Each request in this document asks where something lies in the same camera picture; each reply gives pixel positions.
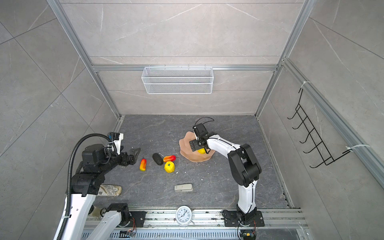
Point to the crumpled beige cloth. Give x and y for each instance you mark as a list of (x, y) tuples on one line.
[(109, 190)]

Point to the black fake avocado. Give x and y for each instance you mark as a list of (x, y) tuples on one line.
[(158, 158)]

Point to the white analog clock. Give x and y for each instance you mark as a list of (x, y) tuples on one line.
[(184, 215)]

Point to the round yellow fake lemon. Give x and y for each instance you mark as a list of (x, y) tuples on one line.
[(169, 167)]

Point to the pink wavy fruit bowl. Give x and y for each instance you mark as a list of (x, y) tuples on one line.
[(187, 152)]

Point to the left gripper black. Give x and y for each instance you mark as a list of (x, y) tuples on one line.
[(131, 158)]

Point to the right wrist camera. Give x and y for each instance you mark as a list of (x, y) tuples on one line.
[(200, 130)]

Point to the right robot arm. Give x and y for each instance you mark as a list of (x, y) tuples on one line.
[(245, 170)]

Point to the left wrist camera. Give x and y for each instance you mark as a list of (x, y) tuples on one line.
[(115, 142)]

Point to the beige stapler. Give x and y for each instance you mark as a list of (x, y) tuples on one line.
[(183, 188)]

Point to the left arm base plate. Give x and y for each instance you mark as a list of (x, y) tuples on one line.
[(133, 219)]

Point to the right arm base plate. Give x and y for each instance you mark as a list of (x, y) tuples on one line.
[(238, 218)]

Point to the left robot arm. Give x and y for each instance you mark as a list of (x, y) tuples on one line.
[(85, 184)]

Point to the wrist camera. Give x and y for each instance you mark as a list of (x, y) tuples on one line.
[(200, 130), (115, 142)]

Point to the red orange fake fruit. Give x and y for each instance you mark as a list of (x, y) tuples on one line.
[(143, 165)]

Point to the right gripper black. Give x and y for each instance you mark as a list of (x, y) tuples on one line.
[(194, 145)]

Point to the white wire mesh basket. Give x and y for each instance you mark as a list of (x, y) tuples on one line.
[(178, 80)]

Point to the long yellow fake fruit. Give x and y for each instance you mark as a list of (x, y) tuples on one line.
[(202, 151)]

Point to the black wall hook rack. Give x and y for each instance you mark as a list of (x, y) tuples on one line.
[(313, 136)]

